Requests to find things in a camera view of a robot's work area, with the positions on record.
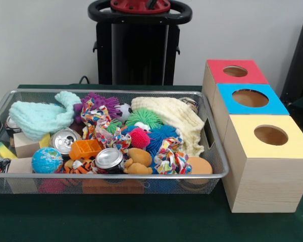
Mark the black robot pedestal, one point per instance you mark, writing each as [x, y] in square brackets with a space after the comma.
[141, 50]

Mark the silver mesh bin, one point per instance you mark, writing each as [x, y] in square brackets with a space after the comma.
[166, 187]

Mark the cream cloth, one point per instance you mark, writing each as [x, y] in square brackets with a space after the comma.
[176, 116]

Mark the wooden box with three holes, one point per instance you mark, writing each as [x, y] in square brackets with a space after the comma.
[267, 181]

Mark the dark green cloth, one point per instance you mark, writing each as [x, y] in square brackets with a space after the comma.
[116, 219]

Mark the small soccer ball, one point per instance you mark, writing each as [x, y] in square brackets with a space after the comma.
[125, 111]

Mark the mint green cloth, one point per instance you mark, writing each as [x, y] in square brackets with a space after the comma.
[38, 118]

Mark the purple spiky ball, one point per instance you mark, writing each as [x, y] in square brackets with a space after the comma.
[108, 103]

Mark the orange plush toy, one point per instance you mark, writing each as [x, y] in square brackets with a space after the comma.
[139, 156]

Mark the blue globe ball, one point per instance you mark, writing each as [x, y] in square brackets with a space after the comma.
[46, 160]

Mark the orange plastic crate toy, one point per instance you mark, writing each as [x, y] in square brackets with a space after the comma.
[86, 148]

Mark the silver drink can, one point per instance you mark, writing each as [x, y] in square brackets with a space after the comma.
[63, 141]
[108, 157]

